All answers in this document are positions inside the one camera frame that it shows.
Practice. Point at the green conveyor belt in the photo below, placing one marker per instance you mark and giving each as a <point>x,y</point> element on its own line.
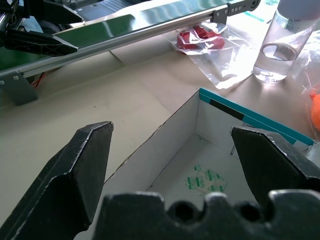
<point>130,37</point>
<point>140,21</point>

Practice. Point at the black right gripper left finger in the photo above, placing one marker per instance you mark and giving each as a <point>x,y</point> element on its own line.
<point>75,160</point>

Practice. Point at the red parts in bag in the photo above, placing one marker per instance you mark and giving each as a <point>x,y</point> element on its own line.
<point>197,38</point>

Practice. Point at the crinkled clear plastic bag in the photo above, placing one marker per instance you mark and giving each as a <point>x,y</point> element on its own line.
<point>308,75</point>

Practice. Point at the clear plastic water bottle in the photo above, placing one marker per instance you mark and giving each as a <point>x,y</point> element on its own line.
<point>277,55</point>

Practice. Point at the grey conveyor support bracket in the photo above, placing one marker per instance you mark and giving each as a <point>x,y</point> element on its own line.
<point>18,87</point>
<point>220,15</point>

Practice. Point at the green printed desiccant packet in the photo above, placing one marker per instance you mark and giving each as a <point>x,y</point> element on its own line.
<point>206,181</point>

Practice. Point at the white cardboard box teal edge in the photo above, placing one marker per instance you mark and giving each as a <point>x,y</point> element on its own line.
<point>190,140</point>

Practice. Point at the dark open laptop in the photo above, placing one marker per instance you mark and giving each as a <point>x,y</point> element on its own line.
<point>107,7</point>

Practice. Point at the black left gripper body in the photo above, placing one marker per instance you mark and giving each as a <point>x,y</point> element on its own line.
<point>10,15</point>

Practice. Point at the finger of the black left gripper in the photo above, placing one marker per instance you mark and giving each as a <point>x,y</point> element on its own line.
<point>62,12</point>
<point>42,46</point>

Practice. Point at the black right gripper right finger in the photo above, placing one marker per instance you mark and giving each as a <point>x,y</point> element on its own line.
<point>272,160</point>

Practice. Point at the orange round object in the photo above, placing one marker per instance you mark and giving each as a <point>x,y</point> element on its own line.
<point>315,110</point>

